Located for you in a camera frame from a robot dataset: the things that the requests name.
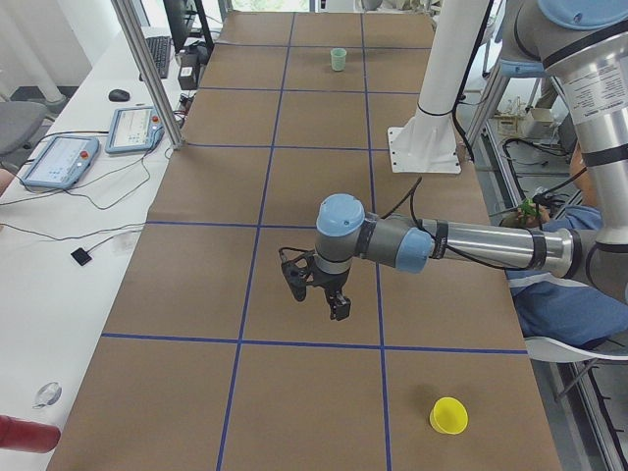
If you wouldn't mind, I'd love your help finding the yellow plastic cup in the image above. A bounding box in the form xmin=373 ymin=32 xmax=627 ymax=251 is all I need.
xmin=429 ymin=396 xmax=469 ymax=435

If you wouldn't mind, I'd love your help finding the white chair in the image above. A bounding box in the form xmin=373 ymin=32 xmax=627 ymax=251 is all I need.
xmin=523 ymin=335 xmax=628 ymax=403

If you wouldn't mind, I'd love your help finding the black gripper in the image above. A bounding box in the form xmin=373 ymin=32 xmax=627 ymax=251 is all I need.
xmin=312 ymin=267 xmax=351 ymax=320

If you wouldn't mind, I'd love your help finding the small black square pad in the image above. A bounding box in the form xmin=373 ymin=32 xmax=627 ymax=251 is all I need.
xmin=71 ymin=247 xmax=92 ymax=266

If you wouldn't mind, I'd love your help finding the black monitor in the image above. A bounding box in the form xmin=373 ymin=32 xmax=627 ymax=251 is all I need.
xmin=163 ymin=0 xmax=214 ymax=52

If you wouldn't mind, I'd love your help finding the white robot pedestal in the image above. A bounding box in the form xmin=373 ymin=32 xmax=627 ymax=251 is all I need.
xmin=388 ymin=0 xmax=492 ymax=175

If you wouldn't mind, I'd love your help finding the seated person in blue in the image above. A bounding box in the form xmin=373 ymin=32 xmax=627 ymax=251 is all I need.
xmin=499 ymin=146 xmax=628 ymax=350

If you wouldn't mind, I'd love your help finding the clear plastic piece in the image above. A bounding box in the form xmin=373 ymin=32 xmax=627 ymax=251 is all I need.
xmin=32 ymin=382 xmax=63 ymax=409

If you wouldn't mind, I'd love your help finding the black keyboard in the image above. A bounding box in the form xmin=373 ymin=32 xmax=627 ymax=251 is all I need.
xmin=145 ymin=36 xmax=173 ymax=79

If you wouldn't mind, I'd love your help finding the teach pendant tablet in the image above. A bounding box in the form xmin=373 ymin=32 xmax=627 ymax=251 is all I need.
xmin=21 ymin=135 xmax=100 ymax=190
xmin=105 ymin=106 xmax=164 ymax=154

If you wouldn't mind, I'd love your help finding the red cylinder bottle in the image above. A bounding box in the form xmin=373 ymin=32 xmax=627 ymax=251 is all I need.
xmin=1 ymin=415 xmax=61 ymax=453

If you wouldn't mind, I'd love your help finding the green plastic cup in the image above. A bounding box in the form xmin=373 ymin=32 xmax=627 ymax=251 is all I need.
xmin=330 ymin=47 xmax=347 ymax=72

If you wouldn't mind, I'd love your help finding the far teach pendant tablet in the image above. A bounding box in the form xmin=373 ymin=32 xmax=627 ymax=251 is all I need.
xmin=105 ymin=106 xmax=164 ymax=154

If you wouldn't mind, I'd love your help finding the green handled tool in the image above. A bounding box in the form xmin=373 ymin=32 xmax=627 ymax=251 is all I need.
xmin=517 ymin=198 xmax=540 ymax=228

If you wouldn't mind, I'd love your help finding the brown paper table cover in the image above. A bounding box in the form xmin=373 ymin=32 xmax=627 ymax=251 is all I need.
xmin=46 ymin=11 xmax=564 ymax=471

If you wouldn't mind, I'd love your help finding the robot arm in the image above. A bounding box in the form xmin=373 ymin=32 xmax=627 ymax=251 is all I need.
xmin=291 ymin=1 xmax=627 ymax=320

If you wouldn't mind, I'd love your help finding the near teach pendant tablet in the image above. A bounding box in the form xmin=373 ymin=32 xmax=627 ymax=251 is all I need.
xmin=21 ymin=135 xmax=100 ymax=190

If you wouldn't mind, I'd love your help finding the black box on table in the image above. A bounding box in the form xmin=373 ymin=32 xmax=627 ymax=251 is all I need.
xmin=178 ymin=47 xmax=200 ymax=91

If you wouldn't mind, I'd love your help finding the aluminium frame post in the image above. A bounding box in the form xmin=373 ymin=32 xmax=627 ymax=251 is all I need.
xmin=111 ymin=0 xmax=183 ymax=150

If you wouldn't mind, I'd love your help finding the black computer mouse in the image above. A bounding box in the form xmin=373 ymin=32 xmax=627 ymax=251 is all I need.
xmin=108 ymin=88 xmax=131 ymax=102

